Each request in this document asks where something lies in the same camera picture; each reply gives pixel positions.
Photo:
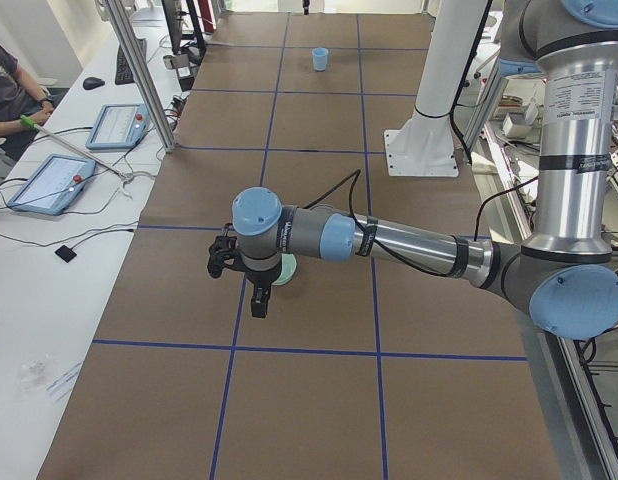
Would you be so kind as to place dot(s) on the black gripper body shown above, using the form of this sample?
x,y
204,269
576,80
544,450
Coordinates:
x,y
259,278

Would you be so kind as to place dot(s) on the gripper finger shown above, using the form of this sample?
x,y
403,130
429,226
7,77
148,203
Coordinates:
x,y
259,302

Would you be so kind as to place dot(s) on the light blue plastic cup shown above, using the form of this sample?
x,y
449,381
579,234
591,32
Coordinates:
x,y
320,57

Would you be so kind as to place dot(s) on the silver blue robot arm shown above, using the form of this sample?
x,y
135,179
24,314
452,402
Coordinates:
x,y
560,274

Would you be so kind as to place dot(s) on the mint green bowl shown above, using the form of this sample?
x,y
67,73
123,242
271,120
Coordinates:
x,y
289,265

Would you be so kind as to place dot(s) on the small black square pad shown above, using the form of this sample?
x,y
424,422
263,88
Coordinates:
x,y
65,253

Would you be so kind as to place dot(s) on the far blue teach pendant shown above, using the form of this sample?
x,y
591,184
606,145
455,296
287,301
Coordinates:
x,y
118,127

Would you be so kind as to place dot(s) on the blue teach pendant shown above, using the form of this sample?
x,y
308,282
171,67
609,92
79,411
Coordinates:
x,y
54,185
118,127

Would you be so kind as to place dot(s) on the near blue teach pendant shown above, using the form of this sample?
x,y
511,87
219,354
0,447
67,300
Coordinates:
x,y
54,185

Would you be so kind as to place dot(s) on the clear plastic bag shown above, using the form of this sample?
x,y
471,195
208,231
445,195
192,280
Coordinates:
x,y
34,375

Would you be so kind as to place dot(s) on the black keyboard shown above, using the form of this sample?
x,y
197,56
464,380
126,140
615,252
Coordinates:
x,y
123,73

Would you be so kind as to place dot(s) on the black computer mouse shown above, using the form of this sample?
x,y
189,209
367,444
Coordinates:
x,y
92,83

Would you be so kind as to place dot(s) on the seated person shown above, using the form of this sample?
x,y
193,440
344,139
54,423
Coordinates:
x,y
21,94

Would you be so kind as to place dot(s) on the white central pillar mount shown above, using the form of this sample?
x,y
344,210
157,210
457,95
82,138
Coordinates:
x,y
424,146

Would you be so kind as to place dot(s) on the aluminium frame post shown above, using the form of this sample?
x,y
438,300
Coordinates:
x,y
129,44

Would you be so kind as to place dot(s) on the metal rod green handle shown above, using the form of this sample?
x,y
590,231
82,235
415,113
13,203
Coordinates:
x,y
28,122

